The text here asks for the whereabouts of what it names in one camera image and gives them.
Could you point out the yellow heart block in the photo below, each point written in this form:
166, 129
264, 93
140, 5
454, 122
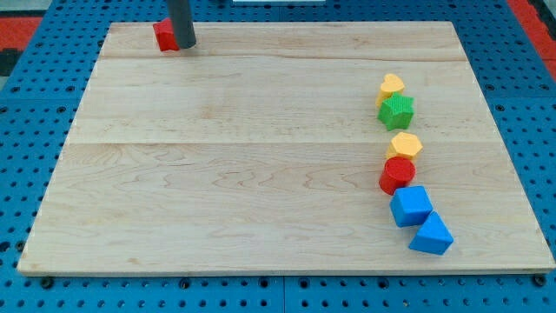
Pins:
391, 84

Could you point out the light wooden board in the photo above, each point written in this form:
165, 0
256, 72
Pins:
259, 152

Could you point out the red cylinder block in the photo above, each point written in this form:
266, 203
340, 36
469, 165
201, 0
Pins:
397, 173

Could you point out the green star block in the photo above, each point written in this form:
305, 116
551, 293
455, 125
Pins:
396, 112

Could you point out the yellow hexagon block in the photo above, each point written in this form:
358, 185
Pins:
404, 145

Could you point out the blue cube block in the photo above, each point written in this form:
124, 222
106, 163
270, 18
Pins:
410, 206

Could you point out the red block at top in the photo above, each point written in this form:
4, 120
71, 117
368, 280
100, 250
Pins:
165, 36

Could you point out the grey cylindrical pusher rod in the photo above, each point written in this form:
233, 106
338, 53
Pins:
180, 15

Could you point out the blue triangle block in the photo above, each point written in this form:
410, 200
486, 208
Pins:
433, 236

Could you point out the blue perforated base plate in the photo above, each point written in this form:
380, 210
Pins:
40, 99

